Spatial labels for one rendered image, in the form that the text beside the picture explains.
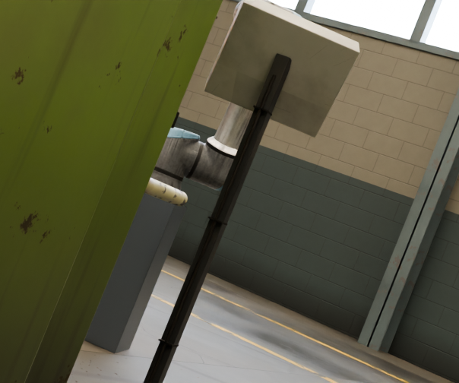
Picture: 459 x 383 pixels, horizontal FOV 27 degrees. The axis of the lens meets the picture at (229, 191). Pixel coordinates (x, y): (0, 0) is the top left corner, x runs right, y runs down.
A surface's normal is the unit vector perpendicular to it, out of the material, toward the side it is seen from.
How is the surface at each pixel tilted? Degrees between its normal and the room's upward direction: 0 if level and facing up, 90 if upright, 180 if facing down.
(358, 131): 90
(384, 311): 90
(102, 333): 90
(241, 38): 120
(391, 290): 90
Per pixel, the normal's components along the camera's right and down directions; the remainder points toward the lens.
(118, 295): -0.15, -0.09
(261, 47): -0.08, 0.48
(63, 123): 0.88, 0.35
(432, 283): -0.45, -0.21
